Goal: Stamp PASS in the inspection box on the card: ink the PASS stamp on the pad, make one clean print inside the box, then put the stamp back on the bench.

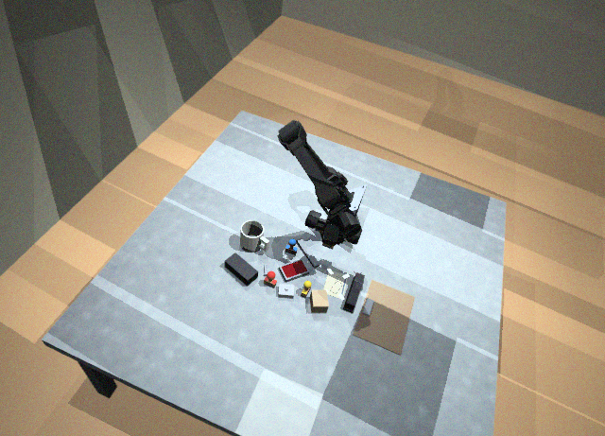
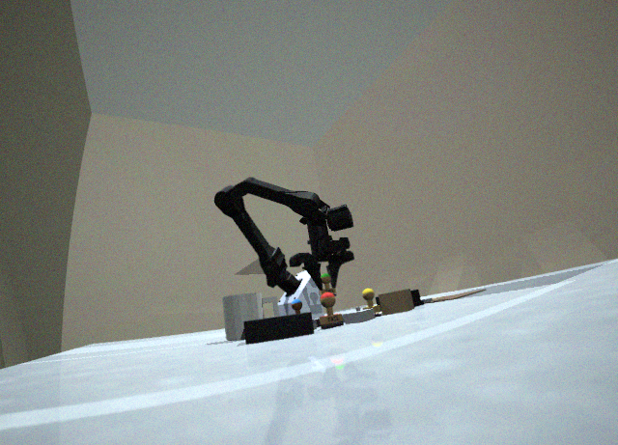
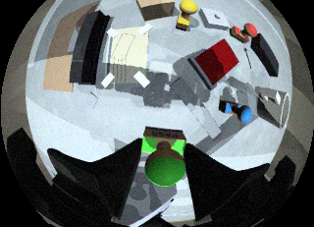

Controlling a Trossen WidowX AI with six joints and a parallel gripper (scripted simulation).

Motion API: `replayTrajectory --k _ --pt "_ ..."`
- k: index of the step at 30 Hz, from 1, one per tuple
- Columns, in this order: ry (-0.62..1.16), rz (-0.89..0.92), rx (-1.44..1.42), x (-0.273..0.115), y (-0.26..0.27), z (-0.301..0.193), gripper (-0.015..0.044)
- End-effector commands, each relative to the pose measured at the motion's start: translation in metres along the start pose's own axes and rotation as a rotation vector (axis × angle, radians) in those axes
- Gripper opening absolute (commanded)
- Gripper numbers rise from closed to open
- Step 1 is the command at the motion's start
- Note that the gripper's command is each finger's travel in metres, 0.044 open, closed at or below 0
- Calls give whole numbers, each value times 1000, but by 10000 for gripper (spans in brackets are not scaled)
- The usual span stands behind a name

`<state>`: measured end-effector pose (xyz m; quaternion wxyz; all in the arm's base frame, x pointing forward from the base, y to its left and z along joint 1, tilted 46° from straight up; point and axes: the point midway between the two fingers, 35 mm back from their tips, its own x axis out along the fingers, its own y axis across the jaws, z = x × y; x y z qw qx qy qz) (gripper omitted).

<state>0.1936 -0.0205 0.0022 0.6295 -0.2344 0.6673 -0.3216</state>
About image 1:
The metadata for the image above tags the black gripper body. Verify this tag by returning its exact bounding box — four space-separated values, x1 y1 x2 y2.
305 210 362 245

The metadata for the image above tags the grey mug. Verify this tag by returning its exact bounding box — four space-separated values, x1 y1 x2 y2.
240 220 269 253

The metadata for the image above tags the cream paper card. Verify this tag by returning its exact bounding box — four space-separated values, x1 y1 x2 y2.
324 269 350 301

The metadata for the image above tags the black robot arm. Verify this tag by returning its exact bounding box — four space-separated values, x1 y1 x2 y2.
277 120 361 246

